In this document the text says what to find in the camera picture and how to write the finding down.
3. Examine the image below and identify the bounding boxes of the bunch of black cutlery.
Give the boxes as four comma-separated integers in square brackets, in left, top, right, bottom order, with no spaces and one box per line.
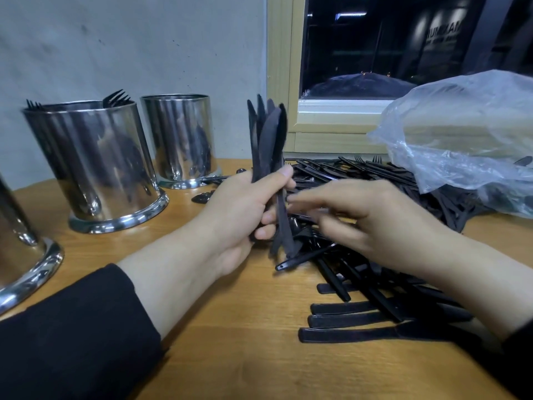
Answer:
[270,102,303,259]

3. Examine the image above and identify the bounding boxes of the person's left hand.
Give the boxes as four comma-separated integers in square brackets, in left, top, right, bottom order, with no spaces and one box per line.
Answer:
[200,164,296,276]

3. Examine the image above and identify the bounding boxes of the pile of black plastic cutlery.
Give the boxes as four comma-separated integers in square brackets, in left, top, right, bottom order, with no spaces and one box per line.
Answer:
[192,156,533,322]

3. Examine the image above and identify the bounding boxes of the person's left forearm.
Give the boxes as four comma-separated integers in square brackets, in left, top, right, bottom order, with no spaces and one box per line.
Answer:
[0,237,238,400]

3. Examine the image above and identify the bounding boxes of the bundle of black cutlery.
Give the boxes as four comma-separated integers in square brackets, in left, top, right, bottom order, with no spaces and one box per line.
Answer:
[257,94,280,176]
[298,321,484,344]

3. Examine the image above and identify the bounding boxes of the dark parked car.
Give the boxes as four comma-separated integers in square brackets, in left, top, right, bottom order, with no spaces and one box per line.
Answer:
[304,72,416,99]

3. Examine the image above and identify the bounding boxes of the person's right forearm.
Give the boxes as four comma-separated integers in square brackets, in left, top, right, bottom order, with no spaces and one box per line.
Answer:
[433,233,533,397]

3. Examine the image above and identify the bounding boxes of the person's right hand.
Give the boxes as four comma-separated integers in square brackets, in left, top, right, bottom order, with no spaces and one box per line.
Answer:
[285,179,455,276]

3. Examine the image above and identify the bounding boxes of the clear plastic bag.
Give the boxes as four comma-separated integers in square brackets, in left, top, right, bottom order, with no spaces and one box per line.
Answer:
[369,69,533,220]

